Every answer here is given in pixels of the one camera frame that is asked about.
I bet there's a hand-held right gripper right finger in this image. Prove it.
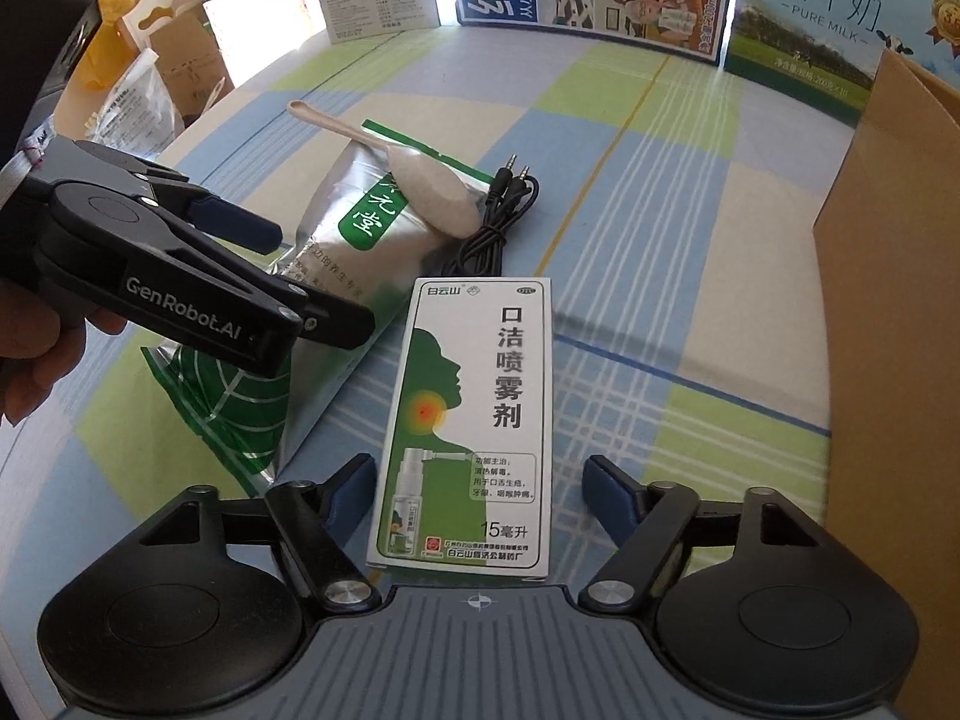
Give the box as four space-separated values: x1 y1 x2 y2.
577 454 822 612

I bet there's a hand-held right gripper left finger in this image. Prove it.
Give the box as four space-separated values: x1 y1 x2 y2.
139 454 380 612

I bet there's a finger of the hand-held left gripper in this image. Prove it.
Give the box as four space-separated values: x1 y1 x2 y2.
45 136 284 254
161 210 374 350

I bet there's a silver foil pouch green leaf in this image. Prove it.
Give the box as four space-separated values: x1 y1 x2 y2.
142 120 496 496

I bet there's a green throat spray box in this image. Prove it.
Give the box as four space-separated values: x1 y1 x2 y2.
367 277 556 586

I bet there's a brown cardboard box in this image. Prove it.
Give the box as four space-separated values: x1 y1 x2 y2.
814 49 960 511

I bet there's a checked cloth desktop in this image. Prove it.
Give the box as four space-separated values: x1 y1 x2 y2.
0 15 960 616

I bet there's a person's left hand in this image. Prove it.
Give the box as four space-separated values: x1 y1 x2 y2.
0 281 128 428

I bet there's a clear printed plastic bag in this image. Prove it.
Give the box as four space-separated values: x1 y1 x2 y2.
81 51 164 160

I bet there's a brown paper bag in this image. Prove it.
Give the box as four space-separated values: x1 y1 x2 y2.
152 13 227 137

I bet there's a beige plastic spoon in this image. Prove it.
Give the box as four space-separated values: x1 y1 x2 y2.
289 100 481 237

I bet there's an open cardboard box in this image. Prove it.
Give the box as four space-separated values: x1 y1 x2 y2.
120 0 302 128

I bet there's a cow meadow milk carton case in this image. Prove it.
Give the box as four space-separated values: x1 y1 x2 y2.
724 0 960 125

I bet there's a black audio cable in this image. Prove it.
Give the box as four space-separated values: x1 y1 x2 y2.
431 154 541 278

